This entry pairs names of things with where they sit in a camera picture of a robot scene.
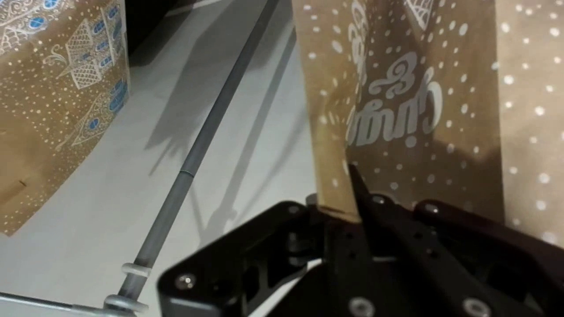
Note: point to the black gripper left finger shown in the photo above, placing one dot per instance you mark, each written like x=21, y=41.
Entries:
x=275, y=265

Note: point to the grey metal pole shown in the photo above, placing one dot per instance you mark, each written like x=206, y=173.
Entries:
x=204, y=138

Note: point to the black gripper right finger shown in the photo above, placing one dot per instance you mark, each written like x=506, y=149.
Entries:
x=458, y=265

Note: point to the brown printed paper bag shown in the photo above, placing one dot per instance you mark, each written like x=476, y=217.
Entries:
x=53, y=107
x=440, y=107

